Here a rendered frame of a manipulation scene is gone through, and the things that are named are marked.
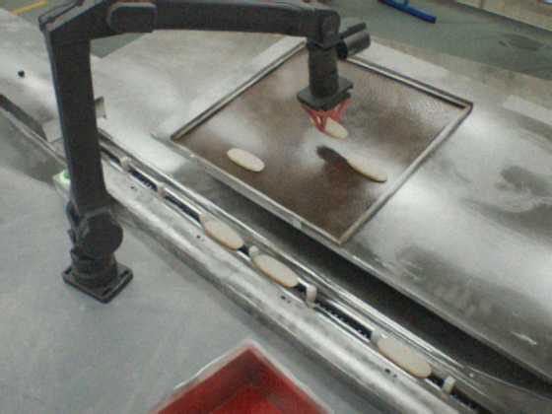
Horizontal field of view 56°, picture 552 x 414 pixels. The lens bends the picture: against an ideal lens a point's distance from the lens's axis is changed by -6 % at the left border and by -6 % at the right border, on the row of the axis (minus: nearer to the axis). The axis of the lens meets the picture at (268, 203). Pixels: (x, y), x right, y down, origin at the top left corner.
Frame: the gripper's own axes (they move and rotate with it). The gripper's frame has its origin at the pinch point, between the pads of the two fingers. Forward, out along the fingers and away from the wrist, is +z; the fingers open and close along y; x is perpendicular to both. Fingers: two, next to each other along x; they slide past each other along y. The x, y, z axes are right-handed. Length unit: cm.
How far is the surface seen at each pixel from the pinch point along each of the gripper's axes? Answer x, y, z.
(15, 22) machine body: 155, -25, 15
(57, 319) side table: 1, -66, 4
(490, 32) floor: 122, 279, 154
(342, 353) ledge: -37.4, -32.6, 4.8
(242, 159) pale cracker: 8.9, -16.7, 4.3
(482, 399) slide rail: -57, -22, 8
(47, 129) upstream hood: 51, -45, 1
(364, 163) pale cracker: -10.6, -0.2, 4.4
